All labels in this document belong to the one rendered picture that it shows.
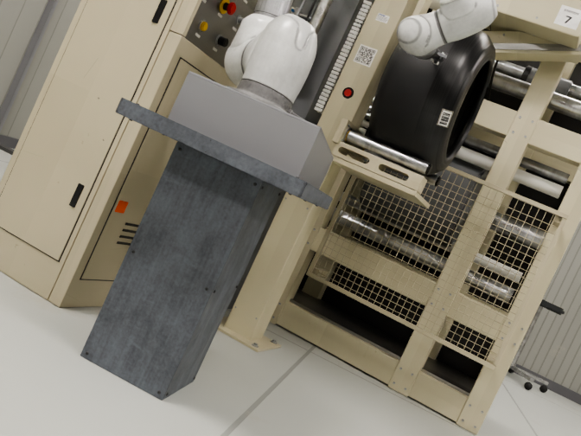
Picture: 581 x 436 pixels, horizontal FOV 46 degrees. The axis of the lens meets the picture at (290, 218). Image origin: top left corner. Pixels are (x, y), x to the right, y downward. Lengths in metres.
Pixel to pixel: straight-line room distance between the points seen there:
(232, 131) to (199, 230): 0.26
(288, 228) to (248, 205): 1.00
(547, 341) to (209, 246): 4.91
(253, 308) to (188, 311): 1.00
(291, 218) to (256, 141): 1.04
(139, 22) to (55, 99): 0.37
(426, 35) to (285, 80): 0.48
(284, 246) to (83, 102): 0.97
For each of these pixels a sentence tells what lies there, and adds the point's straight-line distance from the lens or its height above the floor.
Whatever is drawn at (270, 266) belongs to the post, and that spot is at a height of 0.31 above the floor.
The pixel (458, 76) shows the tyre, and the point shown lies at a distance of 2.46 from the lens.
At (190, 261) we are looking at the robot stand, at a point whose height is 0.35.
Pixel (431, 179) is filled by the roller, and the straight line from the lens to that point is 2.79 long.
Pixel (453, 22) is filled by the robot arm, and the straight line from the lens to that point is 2.07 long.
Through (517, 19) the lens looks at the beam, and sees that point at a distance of 3.02.
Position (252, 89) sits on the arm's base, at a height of 0.81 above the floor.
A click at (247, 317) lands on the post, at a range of 2.73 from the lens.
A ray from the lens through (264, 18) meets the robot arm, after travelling 2.02.
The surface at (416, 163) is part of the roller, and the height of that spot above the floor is 0.90.
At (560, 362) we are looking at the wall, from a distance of 6.39.
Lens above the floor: 0.62
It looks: 2 degrees down
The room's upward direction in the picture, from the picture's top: 25 degrees clockwise
